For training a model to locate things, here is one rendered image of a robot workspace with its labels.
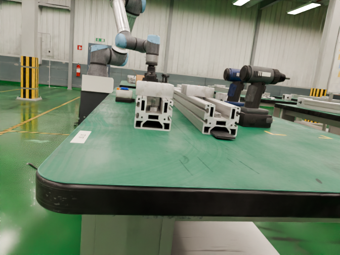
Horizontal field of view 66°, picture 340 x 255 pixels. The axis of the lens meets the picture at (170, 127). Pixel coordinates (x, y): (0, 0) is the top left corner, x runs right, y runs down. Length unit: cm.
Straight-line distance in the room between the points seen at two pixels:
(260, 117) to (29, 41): 709
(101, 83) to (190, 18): 1126
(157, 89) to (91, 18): 1201
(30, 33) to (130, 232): 738
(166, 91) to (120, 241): 45
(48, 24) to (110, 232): 1267
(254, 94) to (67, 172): 76
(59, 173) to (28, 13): 746
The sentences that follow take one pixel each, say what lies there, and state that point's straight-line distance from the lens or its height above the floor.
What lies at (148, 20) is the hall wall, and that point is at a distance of 1270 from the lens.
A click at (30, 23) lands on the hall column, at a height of 190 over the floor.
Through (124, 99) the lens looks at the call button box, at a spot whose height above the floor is 80.
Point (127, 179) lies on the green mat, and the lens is 37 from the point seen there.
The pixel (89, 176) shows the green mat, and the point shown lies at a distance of 38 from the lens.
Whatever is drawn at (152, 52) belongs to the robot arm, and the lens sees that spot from 154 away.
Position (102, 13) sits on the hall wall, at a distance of 1275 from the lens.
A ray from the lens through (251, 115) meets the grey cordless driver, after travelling 98.
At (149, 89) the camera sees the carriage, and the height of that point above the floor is 89.
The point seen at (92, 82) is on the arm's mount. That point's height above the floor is 84.
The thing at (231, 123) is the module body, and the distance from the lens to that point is 76.
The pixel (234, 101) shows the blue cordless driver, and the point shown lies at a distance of 126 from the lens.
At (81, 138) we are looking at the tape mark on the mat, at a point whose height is 78.
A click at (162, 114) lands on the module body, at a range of 71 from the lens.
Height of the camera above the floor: 92
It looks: 10 degrees down
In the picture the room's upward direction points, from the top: 6 degrees clockwise
